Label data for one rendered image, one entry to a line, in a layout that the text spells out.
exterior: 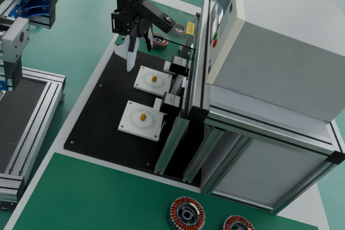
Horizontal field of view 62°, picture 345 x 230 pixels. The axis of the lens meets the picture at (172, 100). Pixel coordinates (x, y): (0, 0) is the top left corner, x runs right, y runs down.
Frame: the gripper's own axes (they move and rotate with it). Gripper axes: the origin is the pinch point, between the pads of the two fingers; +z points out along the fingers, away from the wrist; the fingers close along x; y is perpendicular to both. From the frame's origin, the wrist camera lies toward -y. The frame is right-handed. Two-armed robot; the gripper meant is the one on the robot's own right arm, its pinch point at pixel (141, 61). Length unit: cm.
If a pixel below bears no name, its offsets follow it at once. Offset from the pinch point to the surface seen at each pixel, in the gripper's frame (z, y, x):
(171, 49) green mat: 25, 13, -68
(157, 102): 20.8, -1.3, -11.0
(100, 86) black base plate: 24.0, 25.7, -17.3
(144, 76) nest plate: 24.7, 13.5, -33.4
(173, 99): 18.2, -6.8, -11.3
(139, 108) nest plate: 28.2, 7.6, -14.8
